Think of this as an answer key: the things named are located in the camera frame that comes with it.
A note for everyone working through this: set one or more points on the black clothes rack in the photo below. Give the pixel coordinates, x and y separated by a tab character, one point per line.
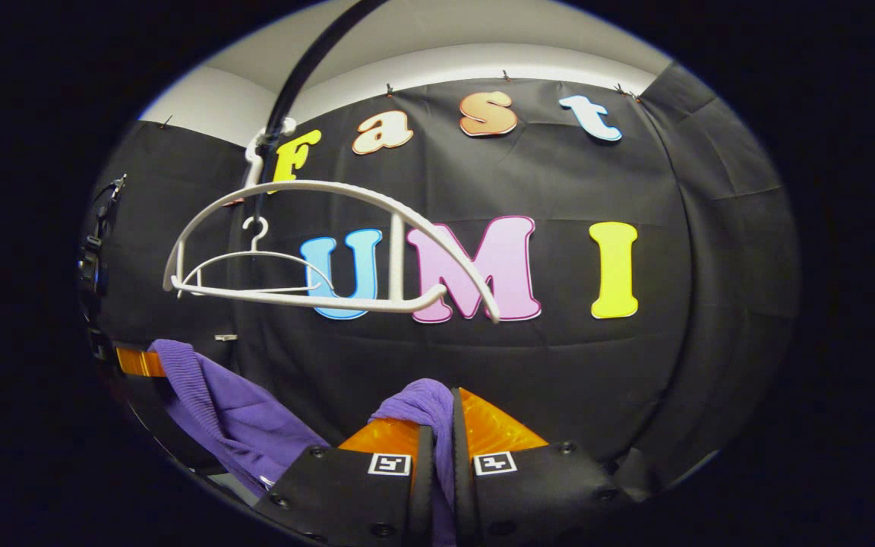
308	64

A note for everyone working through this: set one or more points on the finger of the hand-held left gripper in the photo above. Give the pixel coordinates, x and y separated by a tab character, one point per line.
137	362

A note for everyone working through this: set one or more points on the purple shirt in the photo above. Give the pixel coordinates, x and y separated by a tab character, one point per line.
240	410

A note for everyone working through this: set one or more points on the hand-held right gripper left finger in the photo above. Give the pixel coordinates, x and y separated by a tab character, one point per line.
424	486

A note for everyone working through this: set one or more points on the thick white clothes hanger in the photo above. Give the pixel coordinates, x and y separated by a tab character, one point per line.
396	258

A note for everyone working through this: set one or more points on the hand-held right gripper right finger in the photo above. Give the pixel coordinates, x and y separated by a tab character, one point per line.
462	494

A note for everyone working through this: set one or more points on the row of black backdrop clips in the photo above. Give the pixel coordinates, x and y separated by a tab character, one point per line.
390	90

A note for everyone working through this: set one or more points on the black backdrop cloth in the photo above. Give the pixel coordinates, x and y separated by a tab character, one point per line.
597	380

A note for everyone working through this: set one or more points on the thin white clothes hanger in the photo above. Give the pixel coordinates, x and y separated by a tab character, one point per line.
255	245

